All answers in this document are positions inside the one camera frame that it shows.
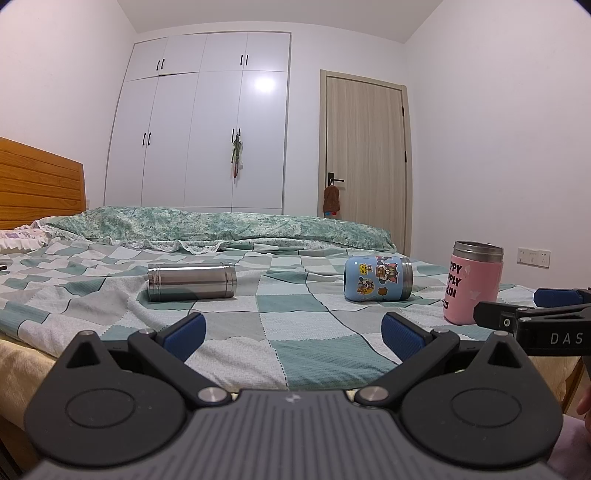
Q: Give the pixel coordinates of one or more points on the white wardrobe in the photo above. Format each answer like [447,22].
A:
[182,98]

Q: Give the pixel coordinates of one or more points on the wooden headboard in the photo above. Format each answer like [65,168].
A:
[36,184]

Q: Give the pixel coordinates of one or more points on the beige wooden door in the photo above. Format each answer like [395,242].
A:
[365,139]

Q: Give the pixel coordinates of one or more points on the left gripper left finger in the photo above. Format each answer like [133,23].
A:
[107,403]

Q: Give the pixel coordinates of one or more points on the checkered green bed blanket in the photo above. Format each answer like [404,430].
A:
[289,325]

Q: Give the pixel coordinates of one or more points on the green floral quilt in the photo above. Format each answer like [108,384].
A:
[169,230]

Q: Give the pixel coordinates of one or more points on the green hanging ornament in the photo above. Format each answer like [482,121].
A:
[236,153]

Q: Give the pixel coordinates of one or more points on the white wall socket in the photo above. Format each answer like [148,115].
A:
[534,257]

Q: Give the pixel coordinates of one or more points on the purple floral pillow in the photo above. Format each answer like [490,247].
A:
[23,239]

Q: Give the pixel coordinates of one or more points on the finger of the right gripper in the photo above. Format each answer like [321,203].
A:
[508,317]
[546,297]

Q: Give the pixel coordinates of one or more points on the stainless steel cylinder cup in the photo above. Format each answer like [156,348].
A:
[186,281]

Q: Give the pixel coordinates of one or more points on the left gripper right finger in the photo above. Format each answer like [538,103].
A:
[472,404]

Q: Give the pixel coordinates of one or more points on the pink steel-rimmed cup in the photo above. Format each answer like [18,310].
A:
[474,275]

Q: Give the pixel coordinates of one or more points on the black door handle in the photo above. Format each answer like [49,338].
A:
[332,179]

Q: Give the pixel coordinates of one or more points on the blue cartoon sticker cup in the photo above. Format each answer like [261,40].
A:
[378,278]

